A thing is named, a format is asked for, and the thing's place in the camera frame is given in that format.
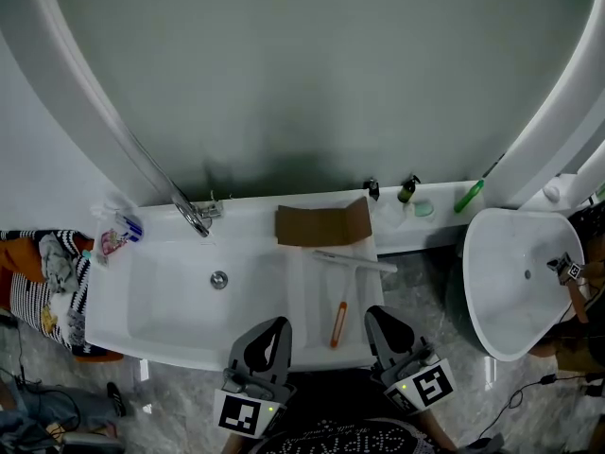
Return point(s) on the white squeegee orange grip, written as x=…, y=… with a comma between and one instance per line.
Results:
x=352, y=260

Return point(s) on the small white round object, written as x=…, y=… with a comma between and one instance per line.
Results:
x=551, y=192

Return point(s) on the black power adapter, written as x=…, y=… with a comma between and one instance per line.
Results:
x=550, y=379

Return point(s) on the chrome sink drain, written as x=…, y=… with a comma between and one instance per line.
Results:
x=219, y=279

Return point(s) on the person's right forearm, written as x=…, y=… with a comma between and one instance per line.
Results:
x=439, y=433

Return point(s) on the white ledge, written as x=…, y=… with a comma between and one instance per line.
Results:
x=425, y=237

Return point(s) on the black white striped blanket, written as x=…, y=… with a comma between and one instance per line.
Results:
x=28, y=296

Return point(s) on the person's black printed shirt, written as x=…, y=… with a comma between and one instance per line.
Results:
x=340, y=419

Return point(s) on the chrome faucet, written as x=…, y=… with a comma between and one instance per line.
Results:
x=194, y=218

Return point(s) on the black striped shoe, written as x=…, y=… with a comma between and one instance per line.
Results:
x=116, y=399

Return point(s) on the white freestanding basin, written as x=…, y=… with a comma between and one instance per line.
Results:
x=501, y=263

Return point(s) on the small yellow item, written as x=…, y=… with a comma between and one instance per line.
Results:
x=48, y=319

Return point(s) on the brown cardboard piece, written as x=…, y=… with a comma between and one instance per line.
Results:
x=321, y=225

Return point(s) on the grey crumpled clothes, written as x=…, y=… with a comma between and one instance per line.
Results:
x=59, y=265

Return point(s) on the small teal capped tube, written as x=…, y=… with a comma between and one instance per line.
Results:
x=87, y=254

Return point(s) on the black pump dispenser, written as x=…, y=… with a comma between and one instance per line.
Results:
x=372, y=189

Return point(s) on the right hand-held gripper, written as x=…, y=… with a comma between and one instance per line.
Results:
x=427, y=386

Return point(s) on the pink packet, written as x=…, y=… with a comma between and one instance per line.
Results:
x=113, y=241

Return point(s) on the another person's forearm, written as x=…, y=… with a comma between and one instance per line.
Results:
x=577, y=303

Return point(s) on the orange sofa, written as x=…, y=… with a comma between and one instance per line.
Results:
x=19, y=258

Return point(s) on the green soap bar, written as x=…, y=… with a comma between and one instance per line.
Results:
x=424, y=207

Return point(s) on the blue grey fabric bundle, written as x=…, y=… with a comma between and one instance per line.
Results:
x=52, y=407

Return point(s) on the bright green spray bottle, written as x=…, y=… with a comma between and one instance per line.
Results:
x=469, y=197

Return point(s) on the person's left forearm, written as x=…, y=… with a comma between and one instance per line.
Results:
x=237, y=446

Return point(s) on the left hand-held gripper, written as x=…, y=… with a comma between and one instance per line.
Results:
x=241, y=412

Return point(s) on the olive green pump bottle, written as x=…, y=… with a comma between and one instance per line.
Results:
x=406, y=193

